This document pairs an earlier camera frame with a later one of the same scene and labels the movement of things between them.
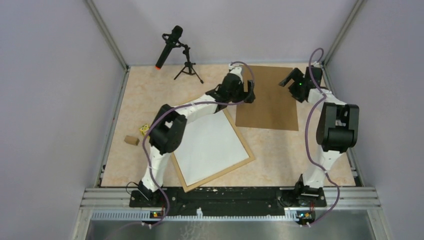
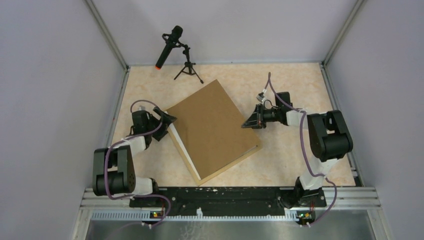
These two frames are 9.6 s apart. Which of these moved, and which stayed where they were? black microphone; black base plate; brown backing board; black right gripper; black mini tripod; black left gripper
Moved: brown backing board; black right gripper; black left gripper
Stayed: black microphone; black base plate; black mini tripod
